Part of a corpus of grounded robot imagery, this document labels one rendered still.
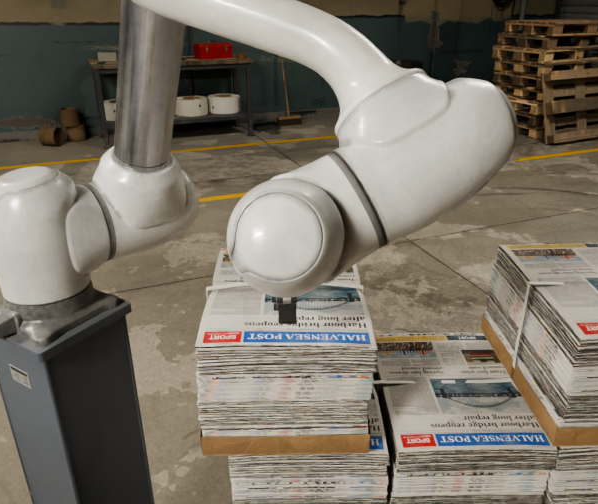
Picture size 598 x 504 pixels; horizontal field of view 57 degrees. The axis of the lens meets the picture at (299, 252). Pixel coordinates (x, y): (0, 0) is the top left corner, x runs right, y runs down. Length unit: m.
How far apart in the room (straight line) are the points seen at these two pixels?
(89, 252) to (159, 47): 0.38
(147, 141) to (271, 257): 0.62
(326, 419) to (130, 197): 0.52
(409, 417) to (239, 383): 0.36
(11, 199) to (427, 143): 0.72
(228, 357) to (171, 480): 1.31
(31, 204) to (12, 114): 6.41
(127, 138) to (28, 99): 6.36
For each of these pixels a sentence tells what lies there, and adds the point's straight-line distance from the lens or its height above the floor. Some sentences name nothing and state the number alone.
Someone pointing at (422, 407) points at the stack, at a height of 0.83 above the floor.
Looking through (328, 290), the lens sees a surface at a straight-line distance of 1.01.
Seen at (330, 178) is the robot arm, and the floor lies 1.41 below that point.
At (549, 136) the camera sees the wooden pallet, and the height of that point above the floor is 0.10.
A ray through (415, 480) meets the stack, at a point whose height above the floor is 0.75.
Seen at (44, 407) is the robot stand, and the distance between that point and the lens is 1.16.
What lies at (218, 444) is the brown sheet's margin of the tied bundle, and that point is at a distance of 0.99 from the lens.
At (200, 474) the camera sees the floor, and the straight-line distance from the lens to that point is 2.15.
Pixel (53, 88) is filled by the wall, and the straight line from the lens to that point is 7.33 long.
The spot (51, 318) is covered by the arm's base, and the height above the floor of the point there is 1.03.
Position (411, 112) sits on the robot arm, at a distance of 0.49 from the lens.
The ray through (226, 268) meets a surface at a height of 1.06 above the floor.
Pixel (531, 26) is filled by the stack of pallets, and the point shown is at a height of 1.25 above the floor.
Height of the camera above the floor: 1.55
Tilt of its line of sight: 25 degrees down
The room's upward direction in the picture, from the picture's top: straight up
